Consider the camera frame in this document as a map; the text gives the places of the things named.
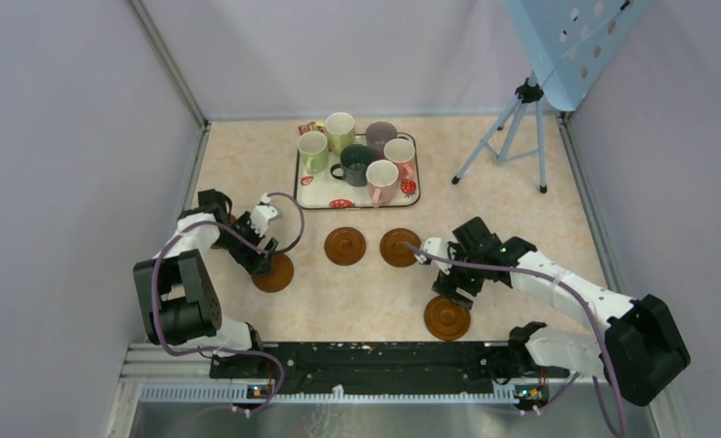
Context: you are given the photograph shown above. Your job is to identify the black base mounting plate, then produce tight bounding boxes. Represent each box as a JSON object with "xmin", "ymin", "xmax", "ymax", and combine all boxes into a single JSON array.
[{"xmin": 209, "ymin": 341, "xmax": 569, "ymax": 395}]

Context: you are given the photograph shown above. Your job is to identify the pink mug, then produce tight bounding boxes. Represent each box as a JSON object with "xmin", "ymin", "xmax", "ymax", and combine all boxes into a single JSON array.
[
  {"xmin": 366, "ymin": 160, "xmax": 399, "ymax": 207},
  {"xmin": 383, "ymin": 139, "xmax": 416, "ymax": 181}
]

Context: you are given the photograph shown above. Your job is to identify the white strawberry tray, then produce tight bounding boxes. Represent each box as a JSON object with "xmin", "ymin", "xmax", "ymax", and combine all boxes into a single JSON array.
[{"xmin": 293, "ymin": 151, "xmax": 422, "ymax": 210}]

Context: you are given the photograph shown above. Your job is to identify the green mug back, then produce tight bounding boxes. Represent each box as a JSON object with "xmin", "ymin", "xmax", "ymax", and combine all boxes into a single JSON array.
[{"xmin": 324, "ymin": 112, "xmax": 356, "ymax": 156}]

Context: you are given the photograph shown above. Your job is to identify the brown coaster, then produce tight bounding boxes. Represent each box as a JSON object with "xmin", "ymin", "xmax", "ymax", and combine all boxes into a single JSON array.
[
  {"xmin": 212, "ymin": 214, "xmax": 239, "ymax": 250},
  {"xmin": 251, "ymin": 254, "xmax": 295, "ymax": 293},
  {"xmin": 423, "ymin": 296, "xmax": 471, "ymax": 341},
  {"xmin": 324, "ymin": 226, "xmax": 366, "ymax": 266},
  {"xmin": 380, "ymin": 227, "xmax": 422, "ymax": 268}
]

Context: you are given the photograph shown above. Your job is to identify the pink mug back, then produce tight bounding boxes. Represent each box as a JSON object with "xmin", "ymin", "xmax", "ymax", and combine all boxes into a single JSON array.
[{"xmin": 383, "ymin": 139, "xmax": 416, "ymax": 181}]

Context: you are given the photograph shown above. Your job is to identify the green mug front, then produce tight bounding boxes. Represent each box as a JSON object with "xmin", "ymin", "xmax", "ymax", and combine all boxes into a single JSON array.
[{"xmin": 297, "ymin": 130, "xmax": 329, "ymax": 175}]

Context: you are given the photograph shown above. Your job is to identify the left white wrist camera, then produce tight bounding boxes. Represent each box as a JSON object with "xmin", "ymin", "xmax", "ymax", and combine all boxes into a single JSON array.
[{"xmin": 250, "ymin": 193, "xmax": 281, "ymax": 236}]

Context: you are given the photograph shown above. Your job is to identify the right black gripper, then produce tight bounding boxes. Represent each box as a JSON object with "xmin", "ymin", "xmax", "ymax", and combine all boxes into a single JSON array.
[{"xmin": 433, "ymin": 242, "xmax": 486, "ymax": 309}]

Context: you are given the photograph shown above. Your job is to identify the purple mug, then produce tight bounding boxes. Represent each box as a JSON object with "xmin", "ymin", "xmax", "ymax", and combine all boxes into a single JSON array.
[{"xmin": 364, "ymin": 121, "xmax": 398, "ymax": 160}]

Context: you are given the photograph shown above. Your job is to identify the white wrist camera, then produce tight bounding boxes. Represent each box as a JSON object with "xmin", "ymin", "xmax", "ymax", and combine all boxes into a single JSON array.
[
  {"xmin": 414, "ymin": 237, "xmax": 452, "ymax": 266},
  {"xmin": 250, "ymin": 193, "xmax": 281, "ymax": 236}
]

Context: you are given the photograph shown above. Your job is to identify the red snack packet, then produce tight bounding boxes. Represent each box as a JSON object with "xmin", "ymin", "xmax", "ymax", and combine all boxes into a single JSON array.
[{"xmin": 298, "ymin": 120, "xmax": 326, "ymax": 135}]

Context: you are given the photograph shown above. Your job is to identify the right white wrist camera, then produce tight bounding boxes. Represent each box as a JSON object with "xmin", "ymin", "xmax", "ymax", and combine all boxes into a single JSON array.
[{"xmin": 414, "ymin": 237, "xmax": 452, "ymax": 266}]

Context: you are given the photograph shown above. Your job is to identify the pink mug front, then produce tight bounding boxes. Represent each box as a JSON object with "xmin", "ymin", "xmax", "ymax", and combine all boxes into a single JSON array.
[{"xmin": 366, "ymin": 160, "xmax": 399, "ymax": 207}]

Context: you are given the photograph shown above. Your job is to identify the dark green mug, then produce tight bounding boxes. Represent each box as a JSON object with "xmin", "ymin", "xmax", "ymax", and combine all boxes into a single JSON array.
[{"xmin": 329, "ymin": 144, "xmax": 375, "ymax": 187}]

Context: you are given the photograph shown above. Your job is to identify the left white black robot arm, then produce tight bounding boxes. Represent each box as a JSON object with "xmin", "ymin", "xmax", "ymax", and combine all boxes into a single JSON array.
[{"xmin": 132, "ymin": 189, "xmax": 280, "ymax": 378}]

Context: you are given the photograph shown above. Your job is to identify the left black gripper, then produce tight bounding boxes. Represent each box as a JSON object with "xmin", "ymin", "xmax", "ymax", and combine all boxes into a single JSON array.
[{"xmin": 212, "ymin": 211, "xmax": 277, "ymax": 276}]

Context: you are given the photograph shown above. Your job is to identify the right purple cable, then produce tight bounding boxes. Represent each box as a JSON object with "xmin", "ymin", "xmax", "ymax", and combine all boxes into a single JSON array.
[{"xmin": 403, "ymin": 241, "xmax": 631, "ymax": 438}]

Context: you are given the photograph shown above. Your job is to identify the light blue music stand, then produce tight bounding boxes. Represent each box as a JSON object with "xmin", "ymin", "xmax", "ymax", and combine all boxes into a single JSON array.
[{"xmin": 452, "ymin": 0, "xmax": 651, "ymax": 193}]

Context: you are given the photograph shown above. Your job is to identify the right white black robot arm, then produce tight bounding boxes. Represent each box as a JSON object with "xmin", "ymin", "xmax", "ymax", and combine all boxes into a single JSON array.
[{"xmin": 414, "ymin": 217, "xmax": 691, "ymax": 406}]

